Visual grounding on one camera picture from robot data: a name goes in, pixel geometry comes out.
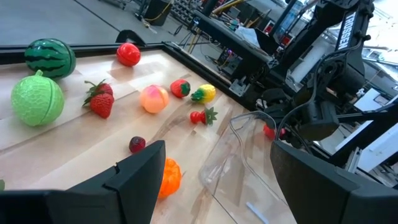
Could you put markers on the round red toy fruit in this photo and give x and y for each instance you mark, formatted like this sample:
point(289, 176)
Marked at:
point(269, 132)

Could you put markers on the dark red toy cherry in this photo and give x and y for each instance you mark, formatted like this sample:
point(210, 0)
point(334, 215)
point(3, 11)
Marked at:
point(136, 144)

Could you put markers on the red strawberries pair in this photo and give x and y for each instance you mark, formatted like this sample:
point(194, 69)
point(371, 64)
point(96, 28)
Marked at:
point(196, 117)

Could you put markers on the red toy strawberry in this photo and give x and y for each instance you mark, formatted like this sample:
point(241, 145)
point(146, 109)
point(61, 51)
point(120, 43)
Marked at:
point(102, 105)
point(105, 88)
point(179, 88)

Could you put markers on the pink orange toy peach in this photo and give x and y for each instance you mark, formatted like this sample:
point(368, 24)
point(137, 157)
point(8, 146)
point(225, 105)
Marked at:
point(154, 99)

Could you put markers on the yellow toy fruit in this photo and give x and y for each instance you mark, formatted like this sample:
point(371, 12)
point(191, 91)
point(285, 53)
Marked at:
point(206, 93)

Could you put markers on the light green toy melon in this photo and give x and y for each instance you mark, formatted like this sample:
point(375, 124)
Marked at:
point(35, 99)

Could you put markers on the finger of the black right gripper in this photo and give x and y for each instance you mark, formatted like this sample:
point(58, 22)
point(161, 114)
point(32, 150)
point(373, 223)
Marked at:
point(320, 121)
point(273, 95)

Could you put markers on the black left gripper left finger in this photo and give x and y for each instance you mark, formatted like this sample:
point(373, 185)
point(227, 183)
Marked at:
point(93, 202)

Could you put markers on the clear plastic container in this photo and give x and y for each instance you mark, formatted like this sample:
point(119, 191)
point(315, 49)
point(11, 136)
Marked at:
point(248, 174)

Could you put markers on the green striped toy watermelon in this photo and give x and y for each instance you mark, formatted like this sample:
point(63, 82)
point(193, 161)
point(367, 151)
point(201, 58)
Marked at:
point(49, 57)

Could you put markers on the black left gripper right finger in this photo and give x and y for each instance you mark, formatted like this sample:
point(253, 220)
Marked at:
point(326, 199)

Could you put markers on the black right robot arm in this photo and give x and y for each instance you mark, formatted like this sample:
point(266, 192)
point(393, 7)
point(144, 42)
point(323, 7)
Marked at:
point(345, 31)

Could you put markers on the black floor box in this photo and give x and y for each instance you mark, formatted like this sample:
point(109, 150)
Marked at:
point(158, 12)

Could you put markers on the black workbench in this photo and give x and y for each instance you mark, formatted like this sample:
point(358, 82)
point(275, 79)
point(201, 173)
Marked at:
point(230, 40)

